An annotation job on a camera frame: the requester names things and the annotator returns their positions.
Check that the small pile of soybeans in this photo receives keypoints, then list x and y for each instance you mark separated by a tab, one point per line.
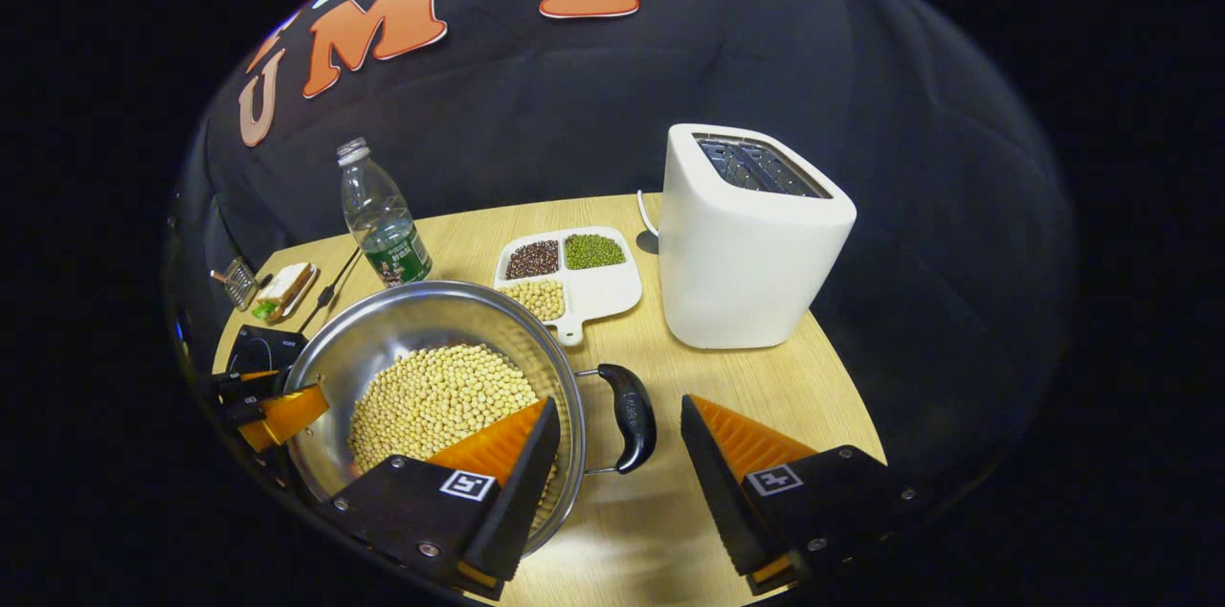
541	299

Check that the large heap of soybeans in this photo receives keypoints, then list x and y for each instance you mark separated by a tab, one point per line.
431	401

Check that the pile of dark red beans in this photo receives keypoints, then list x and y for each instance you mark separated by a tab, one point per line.
533	259

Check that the black backdrop cloth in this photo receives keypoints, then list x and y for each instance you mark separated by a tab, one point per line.
574	109

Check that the pile of green mung beans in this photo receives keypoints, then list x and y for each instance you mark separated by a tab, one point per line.
593	251

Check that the sandwich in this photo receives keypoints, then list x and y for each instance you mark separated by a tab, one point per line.
284	284

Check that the white divided tray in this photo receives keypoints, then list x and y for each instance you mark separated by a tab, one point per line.
603	291

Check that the black induction cooktop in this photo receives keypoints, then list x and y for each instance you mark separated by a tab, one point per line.
258	348

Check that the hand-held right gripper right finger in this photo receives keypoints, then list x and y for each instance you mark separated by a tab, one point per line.
713	483

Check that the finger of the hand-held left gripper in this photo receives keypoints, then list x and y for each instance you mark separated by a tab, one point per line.
239	382
287	415

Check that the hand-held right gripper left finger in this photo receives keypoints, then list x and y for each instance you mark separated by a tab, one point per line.
522	492

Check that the white toaster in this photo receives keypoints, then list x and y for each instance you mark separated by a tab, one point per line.
737	262

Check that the small white plate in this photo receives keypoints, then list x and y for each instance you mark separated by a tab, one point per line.
308	293

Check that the clear plastic water bottle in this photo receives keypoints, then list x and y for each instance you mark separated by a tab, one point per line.
383	224

